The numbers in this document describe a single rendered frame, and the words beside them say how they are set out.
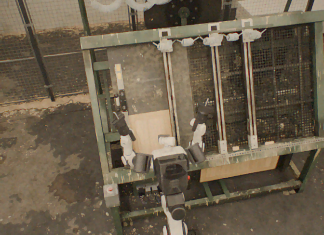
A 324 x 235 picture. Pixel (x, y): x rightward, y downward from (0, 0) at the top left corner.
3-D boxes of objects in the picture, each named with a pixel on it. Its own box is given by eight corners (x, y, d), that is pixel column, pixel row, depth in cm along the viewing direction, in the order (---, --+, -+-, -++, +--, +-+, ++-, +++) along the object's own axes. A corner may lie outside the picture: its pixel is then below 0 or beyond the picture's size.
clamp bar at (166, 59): (172, 160, 294) (178, 168, 271) (156, 31, 274) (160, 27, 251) (182, 158, 296) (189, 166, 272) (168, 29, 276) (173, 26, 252)
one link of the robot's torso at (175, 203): (187, 219, 238) (185, 199, 232) (170, 222, 236) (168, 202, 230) (179, 199, 264) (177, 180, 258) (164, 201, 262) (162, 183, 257)
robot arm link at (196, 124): (209, 119, 252) (204, 130, 258) (198, 111, 257) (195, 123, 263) (200, 123, 244) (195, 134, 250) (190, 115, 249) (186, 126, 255)
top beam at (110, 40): (82, 50, 267) (81, 49, 257) (80, 38, 265) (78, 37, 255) (319, 21, 297) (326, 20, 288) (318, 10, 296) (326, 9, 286)
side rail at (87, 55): (102, 170, 291) (102, 174, 281) (83, 50, 273) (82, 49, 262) (109, 169, 292) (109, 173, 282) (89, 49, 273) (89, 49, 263)
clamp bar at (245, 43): (246, 147, 305) (258, 154, 281) (236, 21, 284) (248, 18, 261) (256, 145, 306) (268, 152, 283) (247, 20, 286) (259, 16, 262)
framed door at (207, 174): (199, 180, 353) (199, 182, 351) (202, 147, 317) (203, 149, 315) (274, 167, 365) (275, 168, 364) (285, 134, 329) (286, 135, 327)
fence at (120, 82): (129, 167, 289) (130, 169, 285) (114, 64, 273) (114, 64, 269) (135, 166, 290) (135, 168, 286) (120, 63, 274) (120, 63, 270)
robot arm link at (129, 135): (122, 123, 248) (127, 133, 255) (115, 133, 241) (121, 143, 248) (134, 124, 243) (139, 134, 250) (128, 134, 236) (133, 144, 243)
